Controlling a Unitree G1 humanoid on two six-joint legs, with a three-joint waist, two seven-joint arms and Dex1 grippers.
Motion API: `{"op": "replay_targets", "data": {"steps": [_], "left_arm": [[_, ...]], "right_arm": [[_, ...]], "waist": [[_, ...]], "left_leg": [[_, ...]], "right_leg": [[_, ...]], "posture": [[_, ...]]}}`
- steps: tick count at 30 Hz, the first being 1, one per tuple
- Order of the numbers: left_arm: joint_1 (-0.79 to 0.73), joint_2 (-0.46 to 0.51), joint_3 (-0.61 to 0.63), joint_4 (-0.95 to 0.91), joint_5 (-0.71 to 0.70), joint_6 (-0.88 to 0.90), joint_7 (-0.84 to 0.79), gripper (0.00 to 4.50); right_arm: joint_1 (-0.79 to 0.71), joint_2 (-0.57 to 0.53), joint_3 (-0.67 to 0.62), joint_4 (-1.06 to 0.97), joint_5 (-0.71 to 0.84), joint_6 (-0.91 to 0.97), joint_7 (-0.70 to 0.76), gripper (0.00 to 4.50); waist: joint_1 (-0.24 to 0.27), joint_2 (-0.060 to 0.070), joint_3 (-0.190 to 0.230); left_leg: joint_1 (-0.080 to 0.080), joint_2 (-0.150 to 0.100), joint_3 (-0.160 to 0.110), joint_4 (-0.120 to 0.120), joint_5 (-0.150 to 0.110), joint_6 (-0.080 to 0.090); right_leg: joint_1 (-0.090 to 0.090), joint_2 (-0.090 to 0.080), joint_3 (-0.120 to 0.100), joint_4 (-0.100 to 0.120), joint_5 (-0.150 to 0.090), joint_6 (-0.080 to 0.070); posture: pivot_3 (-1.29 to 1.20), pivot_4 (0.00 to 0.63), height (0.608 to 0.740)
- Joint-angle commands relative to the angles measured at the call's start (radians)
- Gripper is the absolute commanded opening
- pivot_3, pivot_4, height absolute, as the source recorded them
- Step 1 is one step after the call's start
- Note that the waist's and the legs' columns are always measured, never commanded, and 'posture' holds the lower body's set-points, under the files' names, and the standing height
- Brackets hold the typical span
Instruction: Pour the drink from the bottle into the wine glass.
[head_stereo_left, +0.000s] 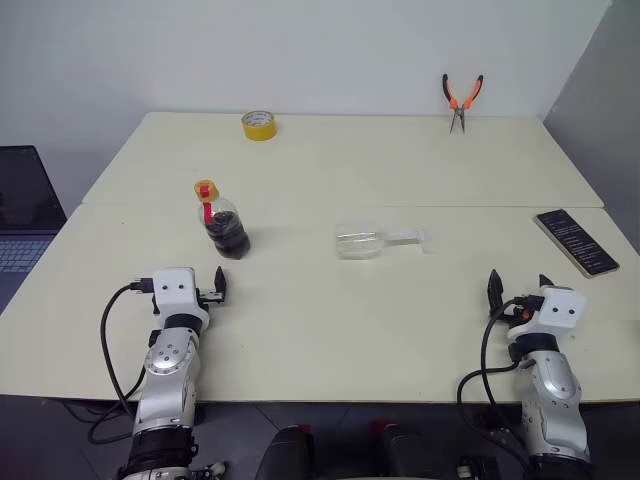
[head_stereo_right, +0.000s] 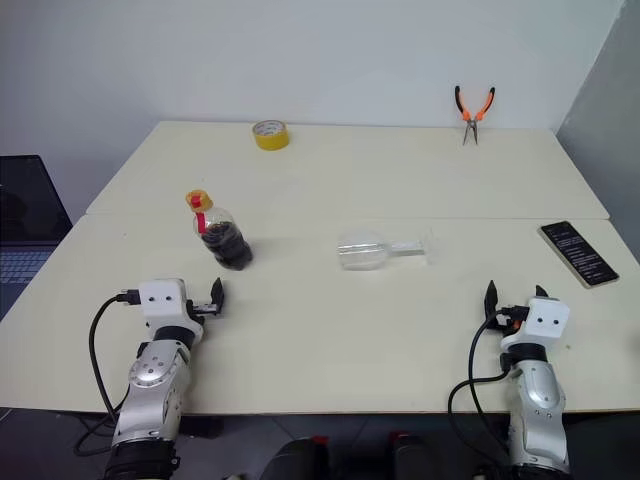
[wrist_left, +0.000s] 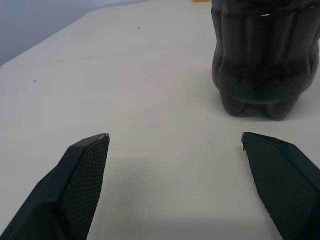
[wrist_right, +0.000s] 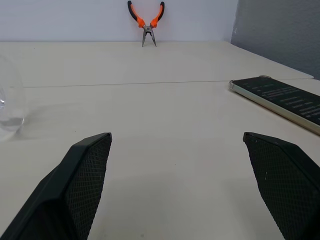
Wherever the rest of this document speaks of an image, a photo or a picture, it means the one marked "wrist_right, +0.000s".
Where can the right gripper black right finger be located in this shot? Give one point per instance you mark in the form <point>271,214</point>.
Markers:
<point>287,180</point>

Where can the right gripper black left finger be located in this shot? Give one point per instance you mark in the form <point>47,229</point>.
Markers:
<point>75,180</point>

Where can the clear plastic cup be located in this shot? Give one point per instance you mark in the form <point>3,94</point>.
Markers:
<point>10,122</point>

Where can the black smartphone in clear case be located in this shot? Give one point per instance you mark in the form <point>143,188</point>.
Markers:
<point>287,100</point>

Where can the orange black needle-nose pliers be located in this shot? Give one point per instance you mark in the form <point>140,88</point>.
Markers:
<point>140,22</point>

